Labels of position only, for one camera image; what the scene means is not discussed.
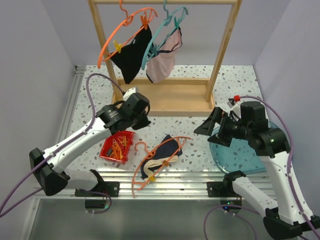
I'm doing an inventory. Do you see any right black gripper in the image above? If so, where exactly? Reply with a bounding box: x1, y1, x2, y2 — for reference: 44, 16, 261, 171
194, 106, 252, 148

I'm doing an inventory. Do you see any orange hanger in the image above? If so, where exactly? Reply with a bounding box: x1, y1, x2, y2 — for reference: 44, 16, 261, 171
131, 135, 190, 198
90, 0, 158, 68

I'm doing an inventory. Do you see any navy underwear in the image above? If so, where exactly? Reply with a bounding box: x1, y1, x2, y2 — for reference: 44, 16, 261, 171
140, 139, 183, 181

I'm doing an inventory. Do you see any orange clip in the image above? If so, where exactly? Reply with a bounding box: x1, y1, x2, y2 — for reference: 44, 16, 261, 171
140, 15, 149, 30
162, 160, 170, 167

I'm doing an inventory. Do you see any yellow clip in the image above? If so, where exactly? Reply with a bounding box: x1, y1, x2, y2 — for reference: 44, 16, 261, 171
148, 175, 156, 182
113, 40, 123, 54

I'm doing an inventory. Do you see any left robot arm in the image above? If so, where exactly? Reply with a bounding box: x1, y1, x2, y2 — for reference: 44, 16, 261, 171
29, 92, 151, 197

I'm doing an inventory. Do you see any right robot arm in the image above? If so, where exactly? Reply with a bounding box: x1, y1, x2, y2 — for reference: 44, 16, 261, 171
194, 99, 320, 240

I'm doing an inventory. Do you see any pink underwear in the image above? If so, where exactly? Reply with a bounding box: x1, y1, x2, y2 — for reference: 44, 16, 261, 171
146, 28, 183, 83

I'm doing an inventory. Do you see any black underwear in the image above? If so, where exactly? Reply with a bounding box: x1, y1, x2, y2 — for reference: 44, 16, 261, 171
110, 25, 152, 84

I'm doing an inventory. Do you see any teal hanger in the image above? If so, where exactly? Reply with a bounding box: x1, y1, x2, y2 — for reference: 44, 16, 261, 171
141, 0, 189, 70

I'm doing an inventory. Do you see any wooden clothes rack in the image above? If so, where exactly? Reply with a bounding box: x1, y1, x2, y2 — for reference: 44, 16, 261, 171
102, 0, 242, 117

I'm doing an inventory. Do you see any blue transparent tray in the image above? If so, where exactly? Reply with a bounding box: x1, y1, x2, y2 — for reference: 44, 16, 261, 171
209, 119, 290, 175

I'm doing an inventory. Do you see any red bin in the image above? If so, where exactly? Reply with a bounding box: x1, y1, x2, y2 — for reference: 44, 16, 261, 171
99, 129, 136, 165

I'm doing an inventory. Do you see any teal clip lower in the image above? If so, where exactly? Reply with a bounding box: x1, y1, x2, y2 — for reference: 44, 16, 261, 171
148, 44, 158, 58

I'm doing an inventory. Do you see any teal clip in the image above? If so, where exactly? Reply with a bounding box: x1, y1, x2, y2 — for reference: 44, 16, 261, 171
148, 44, 158, 58
174, 17, 181, 29

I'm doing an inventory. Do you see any teal clip upper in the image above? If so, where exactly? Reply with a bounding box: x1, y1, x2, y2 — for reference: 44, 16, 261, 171
174, 17, 181, 29

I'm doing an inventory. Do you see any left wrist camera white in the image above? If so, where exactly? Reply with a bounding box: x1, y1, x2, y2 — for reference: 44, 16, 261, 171
123, 87, 139, 101

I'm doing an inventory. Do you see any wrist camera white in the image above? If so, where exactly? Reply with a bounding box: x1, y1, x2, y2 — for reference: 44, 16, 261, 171
123, 87, 139, 101
227, 95, 241, 119

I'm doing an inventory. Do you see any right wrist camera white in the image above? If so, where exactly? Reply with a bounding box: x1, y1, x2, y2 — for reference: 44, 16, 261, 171
227, 95, 241, 119

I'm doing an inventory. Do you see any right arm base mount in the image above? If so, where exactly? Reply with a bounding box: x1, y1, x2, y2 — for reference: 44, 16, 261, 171
206, 170, 246, 198

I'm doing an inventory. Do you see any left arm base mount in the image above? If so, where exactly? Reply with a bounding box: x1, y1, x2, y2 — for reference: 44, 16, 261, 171
74, 169, 120, 197

